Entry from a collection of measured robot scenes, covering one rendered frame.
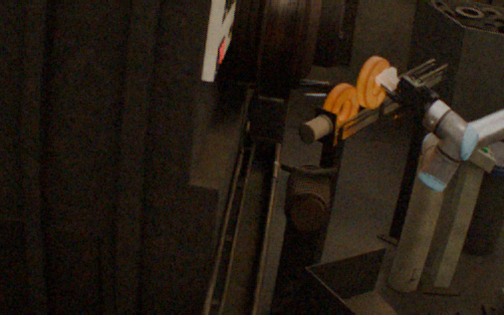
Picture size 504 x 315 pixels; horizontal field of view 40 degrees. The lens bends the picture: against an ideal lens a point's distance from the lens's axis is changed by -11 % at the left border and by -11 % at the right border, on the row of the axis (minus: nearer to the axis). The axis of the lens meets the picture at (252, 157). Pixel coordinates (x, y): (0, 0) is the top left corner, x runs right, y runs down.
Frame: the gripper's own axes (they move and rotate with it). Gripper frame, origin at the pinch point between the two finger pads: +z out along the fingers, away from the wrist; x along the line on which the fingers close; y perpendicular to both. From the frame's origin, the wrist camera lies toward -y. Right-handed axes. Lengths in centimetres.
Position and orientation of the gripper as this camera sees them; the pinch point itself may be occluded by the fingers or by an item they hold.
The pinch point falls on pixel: (375, 77)
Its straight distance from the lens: 217.5
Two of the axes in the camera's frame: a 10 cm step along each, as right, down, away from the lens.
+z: -7.0, -6.0, 4.0
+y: 3.3, -7.6, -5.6
